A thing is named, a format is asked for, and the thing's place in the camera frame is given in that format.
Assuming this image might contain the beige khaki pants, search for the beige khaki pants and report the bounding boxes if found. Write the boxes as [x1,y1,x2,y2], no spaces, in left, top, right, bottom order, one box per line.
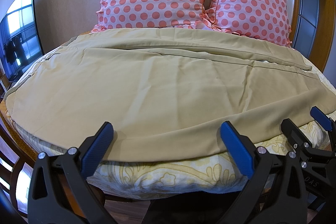
[4,28,335,162]

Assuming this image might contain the yellow floral bed mattress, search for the yellow floral bed mattress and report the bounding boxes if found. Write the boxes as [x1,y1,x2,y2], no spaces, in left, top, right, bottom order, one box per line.
[4,61,336,200]

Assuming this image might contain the right pink polka-dot pillow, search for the right pink polka-dot pillow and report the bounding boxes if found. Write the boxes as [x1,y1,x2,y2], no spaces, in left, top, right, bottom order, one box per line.
[205,0,291,47]

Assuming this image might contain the black flat television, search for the black flat television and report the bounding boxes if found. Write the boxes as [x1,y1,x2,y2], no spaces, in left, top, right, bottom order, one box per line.
[1,0,45,82]

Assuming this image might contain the wooden bed frame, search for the wooden bed frame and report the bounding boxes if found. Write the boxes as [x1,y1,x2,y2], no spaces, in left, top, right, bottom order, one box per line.
[0,97,111,219]

